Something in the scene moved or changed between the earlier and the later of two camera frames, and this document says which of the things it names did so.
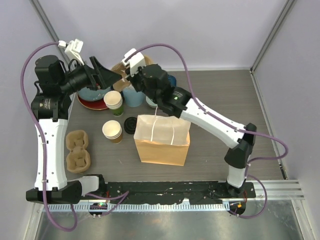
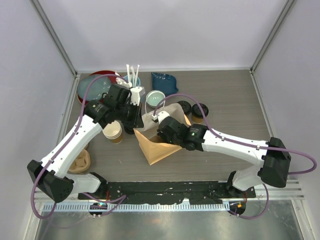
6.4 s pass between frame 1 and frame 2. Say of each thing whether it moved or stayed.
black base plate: stayed
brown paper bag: moved
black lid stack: stayed
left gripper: moved
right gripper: moved
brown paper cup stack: stayed
